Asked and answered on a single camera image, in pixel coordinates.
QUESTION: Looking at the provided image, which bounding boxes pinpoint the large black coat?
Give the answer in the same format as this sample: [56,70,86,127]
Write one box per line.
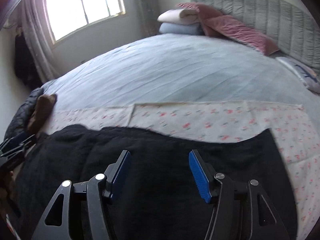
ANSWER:
[15,125,298,239]

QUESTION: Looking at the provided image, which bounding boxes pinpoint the dark hanging clothes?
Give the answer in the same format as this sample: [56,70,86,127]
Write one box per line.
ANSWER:
[14,27,42,90]

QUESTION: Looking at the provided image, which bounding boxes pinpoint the bedroom window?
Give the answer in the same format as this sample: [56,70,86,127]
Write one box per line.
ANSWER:
[43,0,126,44]

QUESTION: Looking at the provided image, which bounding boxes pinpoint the dark quilted puffer jacket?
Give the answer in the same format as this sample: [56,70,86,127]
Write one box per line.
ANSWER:
[4,88,44,140]

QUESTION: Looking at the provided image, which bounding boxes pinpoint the cherry print bed sheet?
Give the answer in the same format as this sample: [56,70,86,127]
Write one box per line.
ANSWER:
[42,101,319,239]

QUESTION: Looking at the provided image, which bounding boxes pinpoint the brown garment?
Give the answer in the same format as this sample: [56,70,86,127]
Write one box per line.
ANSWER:
[26,94,57,135]

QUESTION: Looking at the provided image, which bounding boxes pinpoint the light blue bed cover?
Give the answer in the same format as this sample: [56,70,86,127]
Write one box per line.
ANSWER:
[43,34,319,111]

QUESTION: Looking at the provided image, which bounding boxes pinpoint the grey window curtain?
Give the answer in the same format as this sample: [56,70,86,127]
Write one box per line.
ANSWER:
[21,0,60,83]

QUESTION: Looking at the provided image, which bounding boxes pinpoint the patterned white pillow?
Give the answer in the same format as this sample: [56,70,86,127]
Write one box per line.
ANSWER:
[276,56,319,94]

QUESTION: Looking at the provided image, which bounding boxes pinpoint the light blue folded blanket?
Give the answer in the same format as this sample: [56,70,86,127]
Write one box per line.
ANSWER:
[159,23,204,36]

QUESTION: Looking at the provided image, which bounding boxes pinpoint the pink velvet pillow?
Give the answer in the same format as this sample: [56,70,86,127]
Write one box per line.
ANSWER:
[176,2,279,56]

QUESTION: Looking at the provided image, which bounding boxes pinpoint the white folded blanket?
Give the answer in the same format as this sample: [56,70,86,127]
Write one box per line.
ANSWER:
[157,9,200,25]

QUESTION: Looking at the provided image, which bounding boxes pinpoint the grey padded headboard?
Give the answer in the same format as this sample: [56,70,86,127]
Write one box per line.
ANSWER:
[191,0,319,74]

